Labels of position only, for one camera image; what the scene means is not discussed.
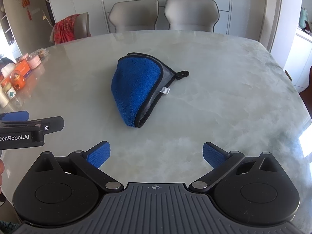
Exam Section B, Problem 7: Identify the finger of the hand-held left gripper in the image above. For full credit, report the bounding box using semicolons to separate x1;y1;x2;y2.
0;111;30;122
0;116;65;135

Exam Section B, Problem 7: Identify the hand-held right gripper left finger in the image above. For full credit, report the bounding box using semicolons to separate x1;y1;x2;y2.
36;141;124;192

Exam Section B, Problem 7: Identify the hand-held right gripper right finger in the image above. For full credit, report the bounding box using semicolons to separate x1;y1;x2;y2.
189;142;279;193

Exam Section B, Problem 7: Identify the blue towel with black edging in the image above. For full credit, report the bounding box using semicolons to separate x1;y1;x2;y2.
111;52;190;129

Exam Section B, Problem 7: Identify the person's left hand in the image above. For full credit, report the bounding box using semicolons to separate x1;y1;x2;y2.
0;159;5;194

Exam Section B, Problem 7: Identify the small jar with flower print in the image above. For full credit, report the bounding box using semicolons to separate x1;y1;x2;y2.
1;82;17;100

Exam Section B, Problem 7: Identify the orange toy jar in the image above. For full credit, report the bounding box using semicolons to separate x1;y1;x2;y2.
9;70;26;90

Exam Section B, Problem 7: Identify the orange box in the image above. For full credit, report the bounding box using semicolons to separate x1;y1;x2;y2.
14;60;31;76

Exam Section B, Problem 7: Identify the pink round container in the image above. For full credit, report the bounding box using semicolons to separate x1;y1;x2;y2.
26;54;41;70

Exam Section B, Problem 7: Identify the red patterned cloth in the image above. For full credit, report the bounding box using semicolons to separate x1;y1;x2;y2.
53;14;81;45

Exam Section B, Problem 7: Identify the beige chair with red cloth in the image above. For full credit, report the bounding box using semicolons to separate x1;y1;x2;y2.
49;12;92;45

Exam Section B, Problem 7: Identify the beige dining chair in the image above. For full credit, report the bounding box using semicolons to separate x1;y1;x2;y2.
164;0;219;33
108;0;160;34

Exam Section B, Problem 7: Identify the teal figurine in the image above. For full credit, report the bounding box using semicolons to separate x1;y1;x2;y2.
298;7;308;29

